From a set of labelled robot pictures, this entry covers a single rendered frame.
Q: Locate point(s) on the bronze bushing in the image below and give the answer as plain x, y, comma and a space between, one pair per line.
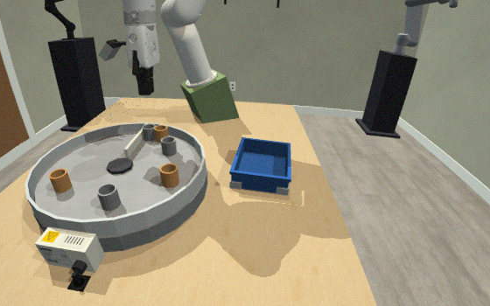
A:
169, 175
160, 132
60, 181

